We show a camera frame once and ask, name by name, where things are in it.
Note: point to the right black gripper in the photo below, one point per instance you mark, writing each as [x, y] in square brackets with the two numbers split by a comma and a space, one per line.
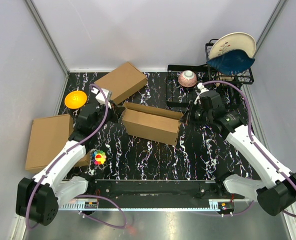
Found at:
[186, 117]

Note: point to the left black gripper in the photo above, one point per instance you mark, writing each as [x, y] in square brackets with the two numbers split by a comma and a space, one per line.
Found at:
[115, 111]

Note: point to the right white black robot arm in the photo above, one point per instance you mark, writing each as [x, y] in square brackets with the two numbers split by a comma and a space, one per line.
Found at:
[276, 188]

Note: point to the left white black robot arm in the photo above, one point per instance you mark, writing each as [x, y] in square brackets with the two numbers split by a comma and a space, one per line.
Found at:
[39, 198]

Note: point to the closed cardboard box back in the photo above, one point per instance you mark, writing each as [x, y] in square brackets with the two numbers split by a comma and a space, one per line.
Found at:
[123, 82]

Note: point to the small cardboard box left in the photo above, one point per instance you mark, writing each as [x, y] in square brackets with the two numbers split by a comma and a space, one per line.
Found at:
[84, 161]

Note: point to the large cardboard box left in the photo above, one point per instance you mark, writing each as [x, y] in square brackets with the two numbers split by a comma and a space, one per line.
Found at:
[48, 137]

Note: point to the pink patterned bowl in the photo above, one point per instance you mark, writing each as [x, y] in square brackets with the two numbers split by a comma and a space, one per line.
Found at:
[187, 79]

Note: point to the orange bowl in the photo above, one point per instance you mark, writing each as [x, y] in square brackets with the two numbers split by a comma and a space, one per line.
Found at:
[75, 99]

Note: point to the rainbow flower toy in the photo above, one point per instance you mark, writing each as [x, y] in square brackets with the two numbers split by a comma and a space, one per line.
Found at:
[99, 157]

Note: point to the blue leaf plate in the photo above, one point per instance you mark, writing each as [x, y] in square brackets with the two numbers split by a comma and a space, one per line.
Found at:
[232, 62]

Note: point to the cream floral plate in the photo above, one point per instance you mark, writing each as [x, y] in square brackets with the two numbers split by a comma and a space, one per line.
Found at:
[234, 41]

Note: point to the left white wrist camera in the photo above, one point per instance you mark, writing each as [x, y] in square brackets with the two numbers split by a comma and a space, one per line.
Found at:
[103, 96]

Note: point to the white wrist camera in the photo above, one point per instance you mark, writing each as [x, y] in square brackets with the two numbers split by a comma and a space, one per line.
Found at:
[103, 96]
[203, 90]

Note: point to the black wire dish rack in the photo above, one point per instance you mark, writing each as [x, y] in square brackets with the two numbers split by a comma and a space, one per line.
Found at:
[178, 96]

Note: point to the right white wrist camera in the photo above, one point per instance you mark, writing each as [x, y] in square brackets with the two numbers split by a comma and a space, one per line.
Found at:
[203, 90]

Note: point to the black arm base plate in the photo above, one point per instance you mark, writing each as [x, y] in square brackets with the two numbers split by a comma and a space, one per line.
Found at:
[193, 188]

